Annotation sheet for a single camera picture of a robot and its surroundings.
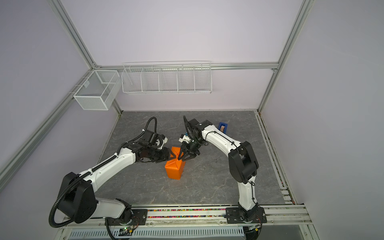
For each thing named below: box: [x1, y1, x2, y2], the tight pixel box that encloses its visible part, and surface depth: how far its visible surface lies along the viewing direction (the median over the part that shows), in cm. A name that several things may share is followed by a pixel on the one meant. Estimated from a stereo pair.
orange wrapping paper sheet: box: [164, 146, 186, 180], surface depth 80 cm
